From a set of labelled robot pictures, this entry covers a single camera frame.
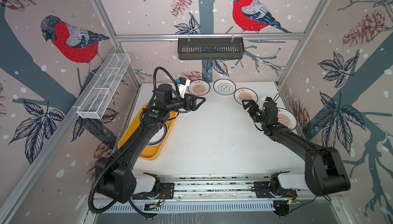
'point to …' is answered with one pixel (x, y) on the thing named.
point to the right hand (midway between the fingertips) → (245, 105)
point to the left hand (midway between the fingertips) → (199, 98)
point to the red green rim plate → (160, 136)
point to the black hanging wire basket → (211, 49)
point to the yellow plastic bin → (151, 152)
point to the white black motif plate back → (224, 87)
